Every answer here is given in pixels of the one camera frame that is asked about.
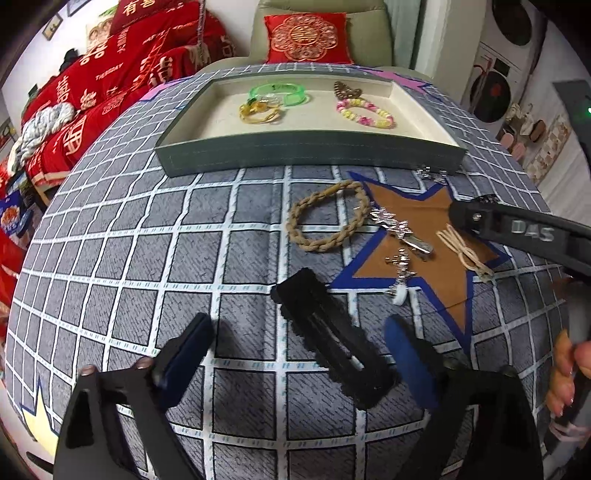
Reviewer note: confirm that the dark red pillow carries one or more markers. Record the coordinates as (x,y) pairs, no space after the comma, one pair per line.
(130,12)

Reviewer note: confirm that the pink star sticker left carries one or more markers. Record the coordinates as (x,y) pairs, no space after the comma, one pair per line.
(154,92)

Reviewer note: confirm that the patterned board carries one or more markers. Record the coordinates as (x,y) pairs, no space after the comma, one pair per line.
(553,144)

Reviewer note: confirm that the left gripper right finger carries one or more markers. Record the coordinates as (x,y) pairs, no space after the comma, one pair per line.
(504,443)

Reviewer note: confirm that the person's right hand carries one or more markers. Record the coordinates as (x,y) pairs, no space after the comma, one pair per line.
(567,359)

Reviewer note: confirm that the white curtain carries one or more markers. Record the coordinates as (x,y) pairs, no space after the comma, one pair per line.
(566,185)

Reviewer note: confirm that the pink star sticker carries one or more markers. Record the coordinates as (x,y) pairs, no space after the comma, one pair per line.
(154,92)
(415,84)

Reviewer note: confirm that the grey jewelry tray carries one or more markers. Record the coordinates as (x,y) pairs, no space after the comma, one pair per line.
(207,133)

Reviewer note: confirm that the blue snack box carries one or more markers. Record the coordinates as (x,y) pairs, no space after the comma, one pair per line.
(16,219)

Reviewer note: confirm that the brown star mat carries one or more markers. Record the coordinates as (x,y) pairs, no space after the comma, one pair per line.
(444,280)

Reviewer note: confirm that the slippers rack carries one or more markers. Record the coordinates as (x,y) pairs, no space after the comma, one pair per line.
(520,131)

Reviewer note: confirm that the grey white blanket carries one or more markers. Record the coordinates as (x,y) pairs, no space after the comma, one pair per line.
(45,122)

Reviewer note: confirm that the red embroidered cushion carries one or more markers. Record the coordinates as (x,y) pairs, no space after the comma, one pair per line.
(308,37)

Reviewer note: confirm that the small picture frame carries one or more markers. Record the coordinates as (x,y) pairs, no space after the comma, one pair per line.
(52,26)

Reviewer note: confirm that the pink star sticker right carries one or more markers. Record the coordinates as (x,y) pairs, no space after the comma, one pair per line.
(415,84)

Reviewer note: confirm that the beige hair clip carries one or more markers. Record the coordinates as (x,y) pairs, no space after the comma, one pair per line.
(452,239)

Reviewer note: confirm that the upper dryer machine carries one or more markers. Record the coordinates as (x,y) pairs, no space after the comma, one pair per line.
(512,30)

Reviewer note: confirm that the black scalloped hair clip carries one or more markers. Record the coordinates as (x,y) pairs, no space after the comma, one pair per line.
(328,331)

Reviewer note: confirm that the green recliner armchair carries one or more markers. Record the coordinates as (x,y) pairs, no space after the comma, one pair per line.
(369,28)

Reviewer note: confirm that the green plastic bangle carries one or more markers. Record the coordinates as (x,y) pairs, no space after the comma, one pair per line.
(286,94)

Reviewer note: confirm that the yellow star sticker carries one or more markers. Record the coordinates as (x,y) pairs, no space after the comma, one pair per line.
(39,424)

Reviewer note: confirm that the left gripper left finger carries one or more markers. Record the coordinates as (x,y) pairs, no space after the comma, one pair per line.
(92,444)

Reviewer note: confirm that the silver charm with ring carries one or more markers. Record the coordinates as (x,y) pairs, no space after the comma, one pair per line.
(398,291)

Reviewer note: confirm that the lower washing machine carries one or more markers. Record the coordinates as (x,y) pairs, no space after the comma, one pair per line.
(495,84)

